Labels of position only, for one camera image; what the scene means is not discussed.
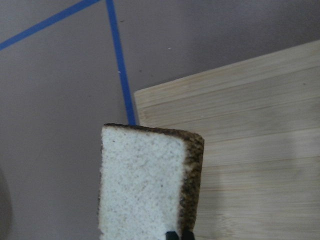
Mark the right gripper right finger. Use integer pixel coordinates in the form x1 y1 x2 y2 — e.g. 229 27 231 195
181 230 194 240

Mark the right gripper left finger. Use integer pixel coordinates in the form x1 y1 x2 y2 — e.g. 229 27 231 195
165 231 179 240

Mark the bread slice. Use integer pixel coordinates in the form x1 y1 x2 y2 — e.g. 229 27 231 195
98 123 205 240

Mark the wooden cutting board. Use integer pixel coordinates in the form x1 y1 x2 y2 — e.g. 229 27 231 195
134 41 320 240

